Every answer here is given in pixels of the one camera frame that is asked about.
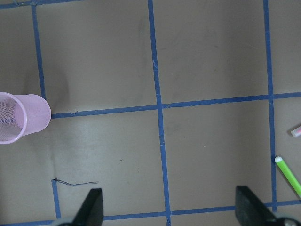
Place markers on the green highlighter pen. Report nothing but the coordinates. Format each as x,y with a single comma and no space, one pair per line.
288,174

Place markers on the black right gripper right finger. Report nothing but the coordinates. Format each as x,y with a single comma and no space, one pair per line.
250,211

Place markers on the pink mesh cup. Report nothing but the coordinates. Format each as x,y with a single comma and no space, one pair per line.
21,115

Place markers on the pink highlighter pen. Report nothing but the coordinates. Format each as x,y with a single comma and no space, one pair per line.
296,132

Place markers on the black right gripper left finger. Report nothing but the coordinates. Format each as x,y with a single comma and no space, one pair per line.
91,210

